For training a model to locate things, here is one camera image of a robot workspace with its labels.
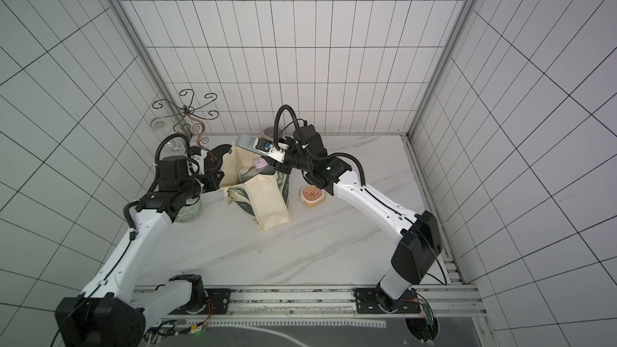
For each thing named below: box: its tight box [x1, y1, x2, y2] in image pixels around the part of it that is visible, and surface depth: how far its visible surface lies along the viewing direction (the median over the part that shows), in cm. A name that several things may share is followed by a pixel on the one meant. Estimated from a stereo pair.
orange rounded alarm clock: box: [299, 183, 327, 208], surface depth 97 cm
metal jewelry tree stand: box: [151, 89, 219, 162], surface depth 89 cm
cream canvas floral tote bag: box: [219, 143, 293, 232], surface depth 81 cm
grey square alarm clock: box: [235, 133, 271, 156], surface depth 69 cm
